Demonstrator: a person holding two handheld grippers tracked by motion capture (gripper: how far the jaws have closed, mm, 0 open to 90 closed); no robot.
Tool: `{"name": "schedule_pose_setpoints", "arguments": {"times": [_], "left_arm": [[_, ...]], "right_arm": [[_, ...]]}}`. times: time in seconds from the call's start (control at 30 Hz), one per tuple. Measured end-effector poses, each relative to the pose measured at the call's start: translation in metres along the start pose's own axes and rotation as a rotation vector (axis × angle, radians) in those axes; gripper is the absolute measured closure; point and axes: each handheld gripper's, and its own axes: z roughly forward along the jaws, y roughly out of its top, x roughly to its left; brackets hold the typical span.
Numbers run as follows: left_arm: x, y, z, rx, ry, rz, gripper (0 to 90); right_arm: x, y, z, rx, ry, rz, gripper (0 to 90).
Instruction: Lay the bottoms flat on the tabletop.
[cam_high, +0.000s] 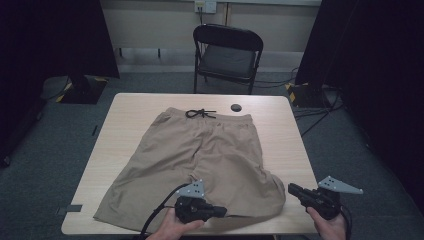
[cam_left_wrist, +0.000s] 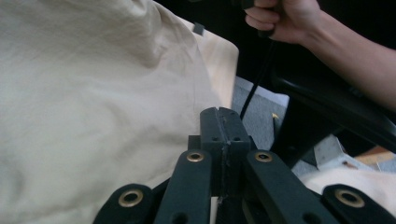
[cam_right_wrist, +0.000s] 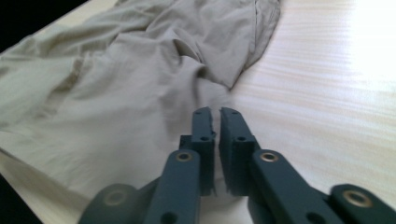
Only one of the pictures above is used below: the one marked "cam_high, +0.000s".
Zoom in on person's right hand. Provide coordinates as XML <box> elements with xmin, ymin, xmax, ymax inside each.
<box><xmin>306</xmin><ymin>206</ymin><xmax>348</xmax><ymax>240</ymax></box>

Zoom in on grey tape strip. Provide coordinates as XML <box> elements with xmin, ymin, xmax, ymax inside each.
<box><xmin>56</xmin><ymin>204</ymin><xmax>84</xmax><ymax>216</ymax></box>

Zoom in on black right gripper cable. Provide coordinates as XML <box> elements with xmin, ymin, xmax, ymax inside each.
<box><xmin>339</xmin><ymin>202</ymin><xmax>354</xmax><ymax>240</ymax></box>

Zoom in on black stand base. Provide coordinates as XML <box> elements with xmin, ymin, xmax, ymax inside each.
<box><xmin>59</xmin><ymin>74</ymin><xmax>109</xmax><ymax>105</ymax></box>
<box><xmin>284</xmin><ymin>81</ymin><xmax>332</xmax><ymax>109</ymax></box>

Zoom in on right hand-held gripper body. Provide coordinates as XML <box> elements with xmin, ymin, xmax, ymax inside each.
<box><xmin>300</xmin><ymin>175</ymin><xmax>365</xmax><ymax>221</ymax></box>

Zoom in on black folding chair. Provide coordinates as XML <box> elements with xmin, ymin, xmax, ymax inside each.
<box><xmin>192</xmin><ymin>23</ymin><xmax>265</xmax><ymax>96</ymax></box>

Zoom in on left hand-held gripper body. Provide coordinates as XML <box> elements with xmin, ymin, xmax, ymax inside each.
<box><xmin>173</xmin><ymin>179</ymin><xmax>218</xmax><ymax>225</ymax></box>

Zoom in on person's left hand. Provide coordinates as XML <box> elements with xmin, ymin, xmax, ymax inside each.
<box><xmin>145</xmin><ymin>207</ymin><xmax>206</xmax><ymax>240</ymax></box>

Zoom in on beige shorts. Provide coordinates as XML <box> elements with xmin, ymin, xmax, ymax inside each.
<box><xmin>92</xmin><ymin>106</ymin><xmax>287</xmax><ymax>234</ymax></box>

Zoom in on white wall outlet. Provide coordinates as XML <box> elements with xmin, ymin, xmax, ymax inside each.
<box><xmin>194</xmin><ymin>0</ymin><xmax>218</xmax><ymax>15</ymax></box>

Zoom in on black floor cables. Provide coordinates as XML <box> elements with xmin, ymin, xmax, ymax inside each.
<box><xmin>254</xmin><ymin>66</ymin><xmax>345</xmax><ymax>138</ymax></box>

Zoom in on grey round floor plate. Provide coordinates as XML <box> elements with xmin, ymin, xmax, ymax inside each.
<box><xmin>39</xmin><ymin>75</ymin><xmax>73</xmax><ymax>101</ymax></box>

